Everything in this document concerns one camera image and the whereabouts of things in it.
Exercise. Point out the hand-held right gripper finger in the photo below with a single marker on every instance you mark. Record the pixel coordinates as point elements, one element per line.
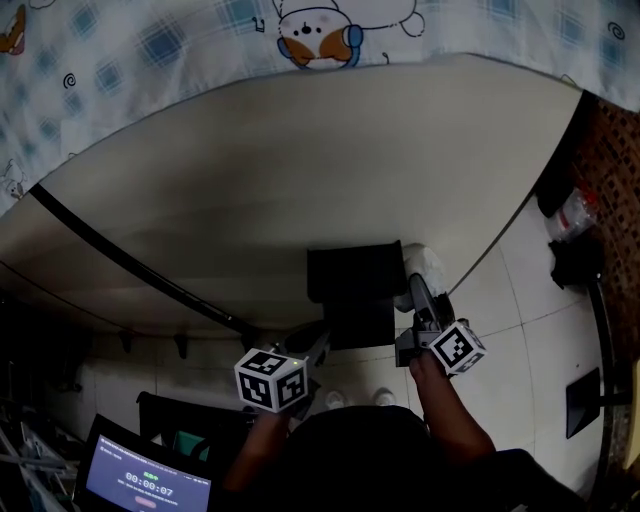
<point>425,300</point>

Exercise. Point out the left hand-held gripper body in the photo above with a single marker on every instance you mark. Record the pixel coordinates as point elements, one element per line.
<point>270,380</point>

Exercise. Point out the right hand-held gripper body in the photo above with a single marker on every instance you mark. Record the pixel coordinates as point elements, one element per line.
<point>457,350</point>

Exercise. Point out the white toilet paper roll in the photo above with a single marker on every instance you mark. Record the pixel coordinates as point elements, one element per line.
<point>427,265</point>

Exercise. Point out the person's left forearm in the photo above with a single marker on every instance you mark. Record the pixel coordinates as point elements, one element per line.
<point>257,450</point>

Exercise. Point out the person's right forearm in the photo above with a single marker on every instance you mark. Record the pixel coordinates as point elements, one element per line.
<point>445,410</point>

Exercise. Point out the person's left white shoe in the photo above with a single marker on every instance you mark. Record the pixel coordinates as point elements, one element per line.
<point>334,399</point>

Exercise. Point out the person's white shoe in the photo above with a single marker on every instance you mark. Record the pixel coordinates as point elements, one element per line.
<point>384,396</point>
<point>334,399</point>

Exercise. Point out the black chair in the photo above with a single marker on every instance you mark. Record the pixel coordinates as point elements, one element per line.
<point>220,420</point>

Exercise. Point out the black box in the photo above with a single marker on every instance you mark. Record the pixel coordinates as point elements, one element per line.
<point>355,280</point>

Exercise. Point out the person's right white shoe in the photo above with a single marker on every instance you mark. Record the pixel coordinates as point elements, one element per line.
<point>384,396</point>

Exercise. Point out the green item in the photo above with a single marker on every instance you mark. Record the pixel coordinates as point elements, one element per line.
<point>190,442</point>

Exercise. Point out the person's dark clothing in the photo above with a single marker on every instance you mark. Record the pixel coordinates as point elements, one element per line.
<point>365,460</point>

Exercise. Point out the black flat plate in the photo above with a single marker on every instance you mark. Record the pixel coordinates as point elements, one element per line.
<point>582,402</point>

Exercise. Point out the black bag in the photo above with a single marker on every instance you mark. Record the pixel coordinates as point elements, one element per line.
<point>575,262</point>

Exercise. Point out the black curved pole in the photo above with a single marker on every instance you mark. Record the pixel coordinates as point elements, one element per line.
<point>607,350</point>

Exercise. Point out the laptop with lit screen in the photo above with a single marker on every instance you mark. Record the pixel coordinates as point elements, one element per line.
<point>145,487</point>

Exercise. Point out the clear plastic bottle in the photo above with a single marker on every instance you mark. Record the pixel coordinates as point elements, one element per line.
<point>572,215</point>

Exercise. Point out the yellow wooden board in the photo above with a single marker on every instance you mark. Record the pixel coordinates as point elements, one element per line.
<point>632,415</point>

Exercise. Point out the black strip on table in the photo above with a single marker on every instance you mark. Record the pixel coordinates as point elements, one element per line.
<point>125,257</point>

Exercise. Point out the brown lattice mat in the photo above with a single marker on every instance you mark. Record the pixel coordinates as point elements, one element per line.
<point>617,150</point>

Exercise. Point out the metal rack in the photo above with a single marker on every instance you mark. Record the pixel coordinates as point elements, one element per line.
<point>35,465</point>

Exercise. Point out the cartoon print plaid cloth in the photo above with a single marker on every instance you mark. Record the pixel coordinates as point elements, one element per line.
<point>160,45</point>

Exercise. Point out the black table bracket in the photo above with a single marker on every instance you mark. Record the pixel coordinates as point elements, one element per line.
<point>125,341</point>
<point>180,345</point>
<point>247,342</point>

